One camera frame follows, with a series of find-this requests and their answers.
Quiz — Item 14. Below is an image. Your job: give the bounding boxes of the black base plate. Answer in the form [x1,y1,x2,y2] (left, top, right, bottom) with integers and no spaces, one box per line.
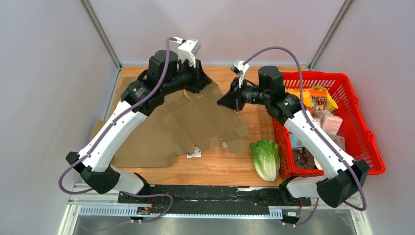
[117,185,311,215]

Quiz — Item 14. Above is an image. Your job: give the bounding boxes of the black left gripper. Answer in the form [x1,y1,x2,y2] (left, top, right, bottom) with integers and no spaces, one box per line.
[161,57,212,96]

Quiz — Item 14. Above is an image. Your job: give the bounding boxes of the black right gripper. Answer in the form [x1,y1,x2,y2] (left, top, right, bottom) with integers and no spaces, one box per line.
[217,76,270,112]

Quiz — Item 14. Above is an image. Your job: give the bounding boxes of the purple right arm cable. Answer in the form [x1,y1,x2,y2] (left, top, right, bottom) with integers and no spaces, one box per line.
[243,46,368,212]

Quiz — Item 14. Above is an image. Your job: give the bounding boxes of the red plastic basket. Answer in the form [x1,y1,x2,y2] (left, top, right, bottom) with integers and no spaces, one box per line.
[273,71,386,180]

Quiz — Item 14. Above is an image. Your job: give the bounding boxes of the brown chocolate package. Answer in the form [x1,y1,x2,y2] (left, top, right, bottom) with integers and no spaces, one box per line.
[292,147,315,169]

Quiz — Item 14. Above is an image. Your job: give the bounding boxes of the aluminium frame post right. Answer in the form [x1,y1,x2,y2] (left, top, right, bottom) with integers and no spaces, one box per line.
[307,0,355,71]

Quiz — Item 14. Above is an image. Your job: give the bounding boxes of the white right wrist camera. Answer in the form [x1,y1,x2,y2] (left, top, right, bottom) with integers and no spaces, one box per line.
[231,60,250,88]

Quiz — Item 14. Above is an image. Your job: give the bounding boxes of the clear bag white parts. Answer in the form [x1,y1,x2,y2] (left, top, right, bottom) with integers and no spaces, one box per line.
[219,139,228,148]

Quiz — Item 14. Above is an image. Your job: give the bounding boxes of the yellow snack bag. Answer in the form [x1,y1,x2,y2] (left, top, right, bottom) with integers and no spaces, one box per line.
[311,85,339,112]

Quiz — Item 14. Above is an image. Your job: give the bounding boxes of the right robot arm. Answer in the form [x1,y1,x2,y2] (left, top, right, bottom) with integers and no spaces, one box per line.
[217,65,369,211]

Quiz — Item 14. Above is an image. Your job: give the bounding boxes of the pink snack package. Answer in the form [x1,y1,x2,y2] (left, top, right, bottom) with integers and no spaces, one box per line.
[313,110,343,135]

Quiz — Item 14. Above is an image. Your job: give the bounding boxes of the green lettuce head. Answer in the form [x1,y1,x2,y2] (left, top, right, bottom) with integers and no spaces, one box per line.
[250,140,280,182]

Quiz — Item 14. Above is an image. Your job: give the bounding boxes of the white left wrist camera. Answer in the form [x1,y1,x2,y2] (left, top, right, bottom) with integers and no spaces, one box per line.
[173,37,202,68]

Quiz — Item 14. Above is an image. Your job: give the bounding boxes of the aluminium frame post left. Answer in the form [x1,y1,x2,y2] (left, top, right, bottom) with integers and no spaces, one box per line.
[80,0,122,71]

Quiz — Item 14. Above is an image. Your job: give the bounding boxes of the brown cardboard box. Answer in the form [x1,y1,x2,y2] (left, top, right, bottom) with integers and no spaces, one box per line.
[153,82,248,155]

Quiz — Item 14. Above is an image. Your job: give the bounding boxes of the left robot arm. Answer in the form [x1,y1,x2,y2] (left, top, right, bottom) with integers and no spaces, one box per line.
[66,49,211,203]

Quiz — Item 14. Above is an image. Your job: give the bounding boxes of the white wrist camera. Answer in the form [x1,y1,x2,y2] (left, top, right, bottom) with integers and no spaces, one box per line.
[173,37,202,68]
[231,60,250,88]

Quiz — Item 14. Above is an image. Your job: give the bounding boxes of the flat brown cardboard sheet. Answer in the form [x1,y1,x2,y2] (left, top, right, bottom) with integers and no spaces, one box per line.
[111,117,182,168]

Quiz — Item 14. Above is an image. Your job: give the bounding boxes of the aluminium frame post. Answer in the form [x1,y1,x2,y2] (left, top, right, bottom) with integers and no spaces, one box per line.
[307,0,355,71]
[80,0,122,71]

